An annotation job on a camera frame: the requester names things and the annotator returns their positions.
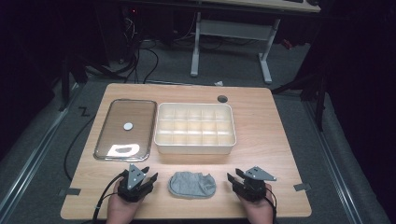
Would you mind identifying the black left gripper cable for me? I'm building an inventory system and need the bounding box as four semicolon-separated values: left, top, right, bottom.
92;174;126;224

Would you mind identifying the grey sock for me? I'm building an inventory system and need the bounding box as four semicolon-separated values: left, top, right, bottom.
167;171;217;200

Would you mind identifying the person's right hand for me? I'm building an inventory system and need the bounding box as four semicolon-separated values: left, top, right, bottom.
241;185;276;224

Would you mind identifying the black looped cable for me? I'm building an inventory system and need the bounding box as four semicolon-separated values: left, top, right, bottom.
139;46;160;84

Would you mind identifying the white-legged desk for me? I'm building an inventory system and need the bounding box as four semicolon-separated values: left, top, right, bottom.
190;0;321;85

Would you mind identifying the clear lid with white knob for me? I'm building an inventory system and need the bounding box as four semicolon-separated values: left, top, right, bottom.
93;98;158;162

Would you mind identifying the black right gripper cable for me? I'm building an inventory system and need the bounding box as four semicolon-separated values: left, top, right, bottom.
264;186;278;224

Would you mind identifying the black cable bundle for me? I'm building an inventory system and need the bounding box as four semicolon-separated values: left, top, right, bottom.
116;17;140;83

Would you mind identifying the person's left hand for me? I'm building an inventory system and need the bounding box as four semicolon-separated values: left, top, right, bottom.
106;181;142;224

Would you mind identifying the aluminium floor rail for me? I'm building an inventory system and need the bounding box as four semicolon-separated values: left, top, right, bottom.
303;101;365;224
0;83;83;218

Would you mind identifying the black metal stand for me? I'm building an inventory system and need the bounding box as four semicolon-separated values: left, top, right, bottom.
60;55;90;112
271;71;329;133

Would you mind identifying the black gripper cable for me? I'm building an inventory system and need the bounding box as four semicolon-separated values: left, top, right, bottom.
92;174;126;224
264;186;278;224

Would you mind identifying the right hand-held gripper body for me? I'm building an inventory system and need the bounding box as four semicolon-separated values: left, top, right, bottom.
233;166;277;203

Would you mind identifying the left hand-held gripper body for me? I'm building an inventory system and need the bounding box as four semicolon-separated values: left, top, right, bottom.
117;163;154;203

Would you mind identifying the black floor cable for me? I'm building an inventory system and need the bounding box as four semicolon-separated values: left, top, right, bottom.
64;114;97;182

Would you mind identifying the white compartment storage box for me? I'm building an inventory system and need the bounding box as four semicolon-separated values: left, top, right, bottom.
153;102;237;156

